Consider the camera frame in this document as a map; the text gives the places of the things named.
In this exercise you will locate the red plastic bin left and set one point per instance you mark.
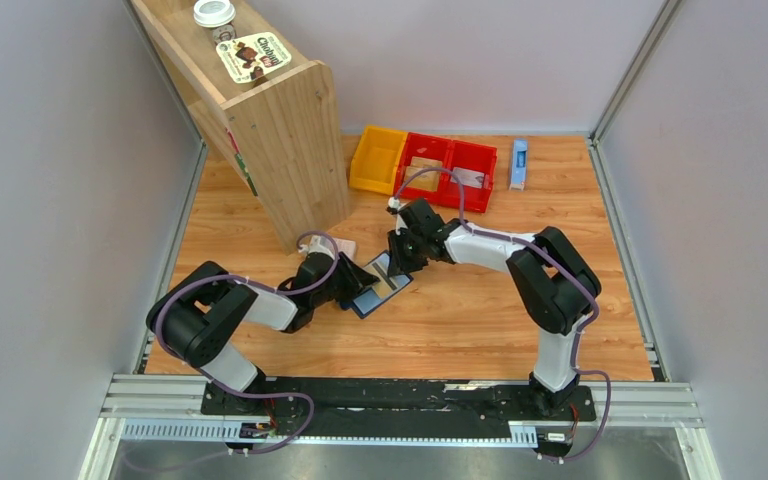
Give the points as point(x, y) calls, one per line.
point(421, 152)

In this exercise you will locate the gold credit card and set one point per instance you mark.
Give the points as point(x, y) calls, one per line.
point(386, 284)

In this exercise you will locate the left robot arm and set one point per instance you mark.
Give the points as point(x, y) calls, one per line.
point(197, 318)

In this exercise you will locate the red plastic bin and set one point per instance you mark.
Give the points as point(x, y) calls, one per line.
point(421, 152)
point(473, 166)

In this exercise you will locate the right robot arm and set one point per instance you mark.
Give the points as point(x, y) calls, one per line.
point(557, 287)

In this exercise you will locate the blue white toothpaste box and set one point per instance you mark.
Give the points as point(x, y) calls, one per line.
point(518, 164)

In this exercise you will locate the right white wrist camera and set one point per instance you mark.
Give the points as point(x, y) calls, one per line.
point(394, 208)

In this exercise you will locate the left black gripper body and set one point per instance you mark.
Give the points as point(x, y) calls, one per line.
point(321, 297)

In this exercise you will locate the red plastic bin right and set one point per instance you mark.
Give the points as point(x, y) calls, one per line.
point(473, 166)

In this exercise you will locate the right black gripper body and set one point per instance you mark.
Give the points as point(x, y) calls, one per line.
point(407, 253)

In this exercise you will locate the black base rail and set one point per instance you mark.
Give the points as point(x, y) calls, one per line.
point(404, 409)

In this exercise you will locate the silver card in bin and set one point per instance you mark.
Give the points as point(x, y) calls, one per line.
point(469, 178)

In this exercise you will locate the wooden shelf unit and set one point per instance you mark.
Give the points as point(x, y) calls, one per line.
point(281, 132)

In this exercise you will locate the navy blue card holder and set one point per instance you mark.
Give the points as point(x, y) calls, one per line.
point(367, 303)

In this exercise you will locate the yellow plastic bin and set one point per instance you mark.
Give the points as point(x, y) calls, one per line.
point(375, 162)

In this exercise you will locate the Chobani yogurt lid pack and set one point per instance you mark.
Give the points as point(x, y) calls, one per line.
point(254, 56)

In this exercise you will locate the red patterned tissue pack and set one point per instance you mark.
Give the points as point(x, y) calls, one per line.
point(348, 247)

